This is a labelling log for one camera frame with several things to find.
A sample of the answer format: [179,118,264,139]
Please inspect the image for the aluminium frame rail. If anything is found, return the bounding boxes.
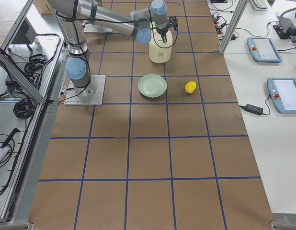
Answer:
[0,48,46,104]

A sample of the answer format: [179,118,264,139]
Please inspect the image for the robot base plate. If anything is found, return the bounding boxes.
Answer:
[63,75,106,106]

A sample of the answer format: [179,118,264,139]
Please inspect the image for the green plate right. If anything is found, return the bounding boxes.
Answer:
[138,74,167,98]

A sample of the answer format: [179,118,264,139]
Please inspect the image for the upper teach pendant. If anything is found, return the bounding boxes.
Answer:
[247,37,283,63]

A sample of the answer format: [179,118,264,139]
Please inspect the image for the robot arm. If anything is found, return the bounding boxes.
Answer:
[48,0,178,105]

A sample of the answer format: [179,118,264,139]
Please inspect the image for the yellow lemon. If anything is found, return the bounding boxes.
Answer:
[184,81,197,94]

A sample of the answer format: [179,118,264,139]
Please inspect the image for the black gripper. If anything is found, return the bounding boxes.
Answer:
[155,23,170,43]

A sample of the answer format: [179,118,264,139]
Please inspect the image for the black power adapter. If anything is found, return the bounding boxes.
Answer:
[245,104,263,115]

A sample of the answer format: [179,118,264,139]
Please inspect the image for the coiled black cables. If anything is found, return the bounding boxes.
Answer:
[12,53,55,120]

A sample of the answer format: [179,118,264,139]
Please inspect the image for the teach pendant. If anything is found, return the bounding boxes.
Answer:
[247,37,283,63]
[267,78,296,114]

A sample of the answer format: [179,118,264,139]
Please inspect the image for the aluminium frame post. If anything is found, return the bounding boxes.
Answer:
[219,0,248,54]

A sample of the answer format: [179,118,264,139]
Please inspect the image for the lower teach pendant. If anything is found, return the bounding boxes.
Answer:
[267,78,296,114]

